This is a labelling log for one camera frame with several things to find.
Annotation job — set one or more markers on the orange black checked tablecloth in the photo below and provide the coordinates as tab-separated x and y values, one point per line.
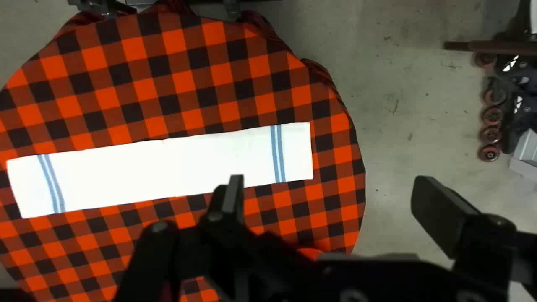
140	83

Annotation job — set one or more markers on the white towel with blue stripes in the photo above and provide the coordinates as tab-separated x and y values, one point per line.
157	167

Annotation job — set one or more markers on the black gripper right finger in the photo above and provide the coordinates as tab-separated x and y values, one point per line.
442	214

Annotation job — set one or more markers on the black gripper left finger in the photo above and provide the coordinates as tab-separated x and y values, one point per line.
234	194

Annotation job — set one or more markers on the dark metal bar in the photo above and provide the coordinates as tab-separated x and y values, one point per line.
488	47

